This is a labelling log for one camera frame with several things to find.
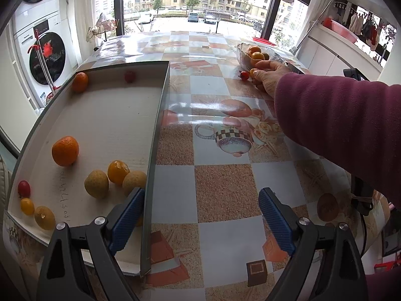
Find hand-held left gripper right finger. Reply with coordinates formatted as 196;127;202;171
258;187;367;301

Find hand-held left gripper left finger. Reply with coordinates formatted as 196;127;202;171
37;187;145;301

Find brownish kiwi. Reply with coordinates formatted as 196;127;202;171
122;171;147;196
84;170;110;199

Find yellow orange fruit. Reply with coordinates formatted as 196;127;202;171
107;161;130;185

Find yellow lemon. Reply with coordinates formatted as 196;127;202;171
34;206;56;230

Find large orange tangerine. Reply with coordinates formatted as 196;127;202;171
52;136;79;167

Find small yellow kumquat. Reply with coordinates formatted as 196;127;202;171
20;198;35;216

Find grey cardboard box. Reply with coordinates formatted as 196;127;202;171
3;60;170;277

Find glass bowl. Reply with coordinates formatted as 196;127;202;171
236;43;290;71

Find person's right forearm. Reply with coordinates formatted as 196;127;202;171
274;72;401;209

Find person's right hand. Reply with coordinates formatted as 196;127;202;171
251;60;293;98

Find checked floral tablecloth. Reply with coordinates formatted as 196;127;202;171
3;31;392;301

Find person's maroon sweater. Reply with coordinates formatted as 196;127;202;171
365;270;401;301

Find black stand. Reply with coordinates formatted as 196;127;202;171
343;68;366;82

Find white cabinet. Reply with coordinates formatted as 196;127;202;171
297;25;383;80

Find red plastic basin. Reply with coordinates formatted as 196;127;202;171
323;17;358;44

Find hanging clothes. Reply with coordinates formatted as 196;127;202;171
334;0;398;61

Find metal mop stick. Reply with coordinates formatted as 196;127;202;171
290;0;337;55

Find white washing machine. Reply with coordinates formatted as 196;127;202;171
14;6;78;107

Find mop with red parts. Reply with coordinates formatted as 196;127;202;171
28;30;62;95

